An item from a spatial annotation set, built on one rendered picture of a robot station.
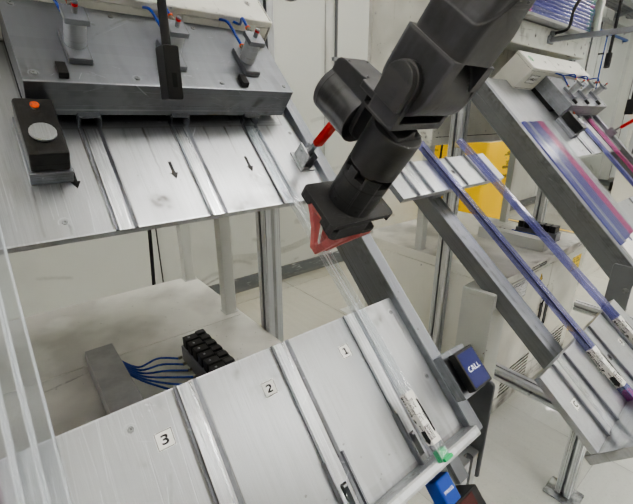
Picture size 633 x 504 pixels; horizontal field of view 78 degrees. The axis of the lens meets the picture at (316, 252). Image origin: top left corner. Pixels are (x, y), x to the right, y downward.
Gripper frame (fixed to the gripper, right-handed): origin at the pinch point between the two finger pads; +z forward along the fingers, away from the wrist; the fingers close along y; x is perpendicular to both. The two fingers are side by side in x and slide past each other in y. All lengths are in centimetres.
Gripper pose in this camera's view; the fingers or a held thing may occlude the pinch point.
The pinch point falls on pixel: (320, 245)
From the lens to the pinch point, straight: 52.8
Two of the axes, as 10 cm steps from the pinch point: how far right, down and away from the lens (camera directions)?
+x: 5.0, 7.8, -3.7
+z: -3.9, 5.9, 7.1
